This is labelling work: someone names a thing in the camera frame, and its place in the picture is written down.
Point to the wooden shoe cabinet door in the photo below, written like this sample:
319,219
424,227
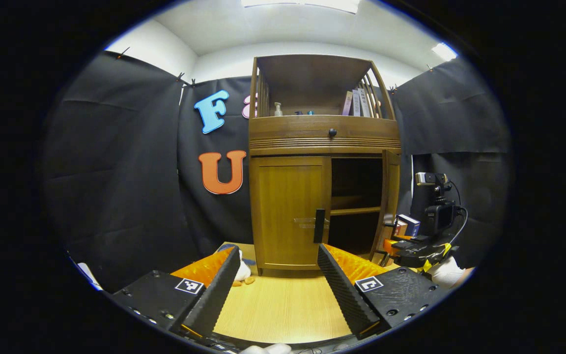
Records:
391,196
283,211

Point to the clear pump bottle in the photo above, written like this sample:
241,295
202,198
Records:
278,111

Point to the white and blue board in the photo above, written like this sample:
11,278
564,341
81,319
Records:
89,275

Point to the white book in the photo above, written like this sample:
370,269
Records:
364,103

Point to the wooden inner shelf board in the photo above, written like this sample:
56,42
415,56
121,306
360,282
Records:
356,211

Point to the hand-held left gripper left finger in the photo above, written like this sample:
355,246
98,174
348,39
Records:
214,300

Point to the small blue container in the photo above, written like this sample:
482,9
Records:
307,113

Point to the wooden cabinet drawer with knob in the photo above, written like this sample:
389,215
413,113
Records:
293,127

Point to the pale purple book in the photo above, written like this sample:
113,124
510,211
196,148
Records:
347,104

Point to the black backdrop cloth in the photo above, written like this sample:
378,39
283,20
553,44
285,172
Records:
116,172

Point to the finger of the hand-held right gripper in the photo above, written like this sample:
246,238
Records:
391,247

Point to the ceiling light panel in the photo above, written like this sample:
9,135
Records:
444,51

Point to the red book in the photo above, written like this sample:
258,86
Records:
400,228

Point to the grey book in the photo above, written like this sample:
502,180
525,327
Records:
356,104

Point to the dark blue book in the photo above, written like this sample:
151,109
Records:
410,225

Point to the penguin plush toy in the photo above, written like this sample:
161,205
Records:
241,272

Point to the wooden double-door shoe cabinet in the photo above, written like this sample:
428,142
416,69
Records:
312,78

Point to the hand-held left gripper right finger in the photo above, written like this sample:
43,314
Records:
344,295

